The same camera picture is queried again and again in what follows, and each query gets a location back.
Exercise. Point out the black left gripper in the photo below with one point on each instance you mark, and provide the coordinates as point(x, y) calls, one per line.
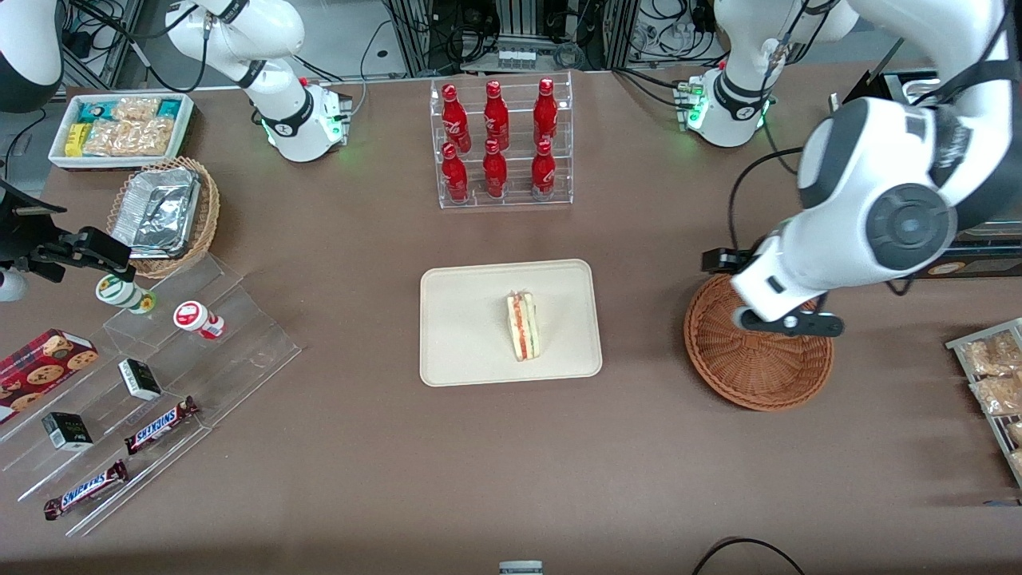
point(725, 260)

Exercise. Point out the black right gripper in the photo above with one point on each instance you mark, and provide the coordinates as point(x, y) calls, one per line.
point(17, 236)

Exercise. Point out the triangle sandwich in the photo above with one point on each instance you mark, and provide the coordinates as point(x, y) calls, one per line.
point(523, 327)

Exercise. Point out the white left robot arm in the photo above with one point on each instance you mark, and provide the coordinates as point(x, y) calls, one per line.
point(878, 184)

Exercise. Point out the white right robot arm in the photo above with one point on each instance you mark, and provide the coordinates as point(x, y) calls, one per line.
point(279, 120)

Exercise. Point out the silver foil tray stack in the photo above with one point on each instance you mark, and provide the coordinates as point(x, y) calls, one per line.
point(156, 212)

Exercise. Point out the light wicker basket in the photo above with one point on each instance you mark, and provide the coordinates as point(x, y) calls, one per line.
point(206, 224)

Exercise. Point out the round brown wicker basket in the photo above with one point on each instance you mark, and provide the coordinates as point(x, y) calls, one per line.
point(750, 367)

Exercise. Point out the beige rectangular tray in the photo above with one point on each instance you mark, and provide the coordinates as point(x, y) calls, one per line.
point(463, 323)

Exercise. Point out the green cap yogurt bottle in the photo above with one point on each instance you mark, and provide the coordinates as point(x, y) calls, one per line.
point(120, 292)

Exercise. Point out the red cap yogurt bottle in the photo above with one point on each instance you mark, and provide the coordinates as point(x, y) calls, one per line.
point(194, 318)

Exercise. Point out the large clear cracker bag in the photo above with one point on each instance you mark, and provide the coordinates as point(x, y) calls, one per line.
point(128, 137)

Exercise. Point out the yellow snack packet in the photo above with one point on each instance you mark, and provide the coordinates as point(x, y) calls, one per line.
point(76, 137)

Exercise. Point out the red cookie box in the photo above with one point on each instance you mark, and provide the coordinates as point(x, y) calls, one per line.
point(40, 367)

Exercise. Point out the small black box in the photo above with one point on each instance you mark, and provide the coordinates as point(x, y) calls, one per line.
point(68, 431)
point(140, 379)

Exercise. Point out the teal snack packet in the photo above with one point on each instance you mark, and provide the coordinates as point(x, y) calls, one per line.
point(169, 108)
point(94, 110)

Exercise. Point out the small clear cracker bag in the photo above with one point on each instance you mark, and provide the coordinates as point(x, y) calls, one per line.
point(136, 109)

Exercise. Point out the white plastic bin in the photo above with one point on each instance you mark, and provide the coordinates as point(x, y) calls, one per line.
point(185, 128)

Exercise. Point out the clear acrylic stepped display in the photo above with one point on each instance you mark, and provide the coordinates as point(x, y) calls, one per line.
point(239, 351)

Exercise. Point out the snickers bar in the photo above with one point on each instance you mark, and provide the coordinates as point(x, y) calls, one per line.
point(160, 426)
point(86, 489)

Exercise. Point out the red cola bottle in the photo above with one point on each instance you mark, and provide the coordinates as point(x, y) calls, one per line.
point(496, 116)
point(454, 176)
point(543, 172)
point(455, 120)
point(545, 112)
point(494, 172)

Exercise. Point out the clear acrylic bottle rack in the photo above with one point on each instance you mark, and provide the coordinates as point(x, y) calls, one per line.
point(519, 200)

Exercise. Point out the black box appliance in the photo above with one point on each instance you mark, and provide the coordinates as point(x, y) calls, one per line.
point(978, 262)

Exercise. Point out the black slanted rod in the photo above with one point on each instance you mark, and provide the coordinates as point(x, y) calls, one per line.
point(890, 57)

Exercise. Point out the steel pan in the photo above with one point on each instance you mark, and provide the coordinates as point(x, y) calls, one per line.
point(918, 82)

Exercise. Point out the grey power strip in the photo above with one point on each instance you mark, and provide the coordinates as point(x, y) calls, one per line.
point(515, 60)

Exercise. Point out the clear bag of pastries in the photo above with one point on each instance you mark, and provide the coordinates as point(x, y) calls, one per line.
point(1017, 461)
point(1016, 433)
point(998, 395)
point(994, 355)

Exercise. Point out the small grey device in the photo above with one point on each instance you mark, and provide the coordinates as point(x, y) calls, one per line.
point(520, 568)

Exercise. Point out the aluminium frame rack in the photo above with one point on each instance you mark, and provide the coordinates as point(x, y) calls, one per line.
point(519, 16)

